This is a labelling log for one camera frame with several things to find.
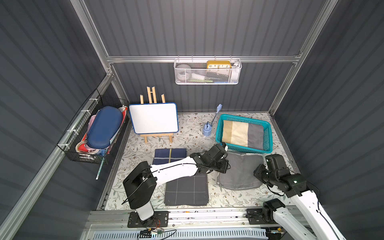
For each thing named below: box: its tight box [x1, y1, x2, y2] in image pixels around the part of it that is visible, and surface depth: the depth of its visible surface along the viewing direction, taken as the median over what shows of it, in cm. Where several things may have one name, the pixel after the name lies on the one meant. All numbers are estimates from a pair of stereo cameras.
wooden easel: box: [139, 86, 174, 144], surface depth 91 cm
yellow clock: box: [206, 60, 232, 69], surface depth 89 cm
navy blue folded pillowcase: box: [152, 148, 187, 165], surface depth 98 cm
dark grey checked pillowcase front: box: [164, 173, 209, 206], surface depth 82 cm
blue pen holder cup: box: [203, 103, 223, 137], surface depth 104 cm
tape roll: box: [175, 63, 192, 82], surface depth 88 cm
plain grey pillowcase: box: [218, 152, 264, 190], surface depth 79 cm
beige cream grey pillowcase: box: [222, 120, 264, 150], surface depth 102 cm
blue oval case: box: [86, 105, 123, 150], surface depth 69 cm
